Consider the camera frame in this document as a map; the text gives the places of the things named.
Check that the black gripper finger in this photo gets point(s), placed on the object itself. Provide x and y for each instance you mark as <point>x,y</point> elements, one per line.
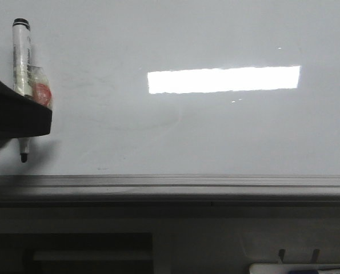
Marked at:
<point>21,117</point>

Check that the red magnet taped to marker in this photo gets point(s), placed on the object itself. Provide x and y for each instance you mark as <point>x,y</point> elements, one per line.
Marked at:
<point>40,86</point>

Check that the white whiteboard marker black tip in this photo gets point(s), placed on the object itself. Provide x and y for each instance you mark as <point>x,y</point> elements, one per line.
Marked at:
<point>22,58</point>

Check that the white whiteboard surface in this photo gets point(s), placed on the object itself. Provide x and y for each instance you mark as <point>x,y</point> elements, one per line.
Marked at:
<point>182,87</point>

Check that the white eraser in tray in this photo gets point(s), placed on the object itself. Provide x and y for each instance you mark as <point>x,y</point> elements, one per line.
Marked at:
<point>294,268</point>

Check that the grey aluminium whiteboard frame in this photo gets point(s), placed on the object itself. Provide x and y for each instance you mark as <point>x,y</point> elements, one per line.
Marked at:
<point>74,190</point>

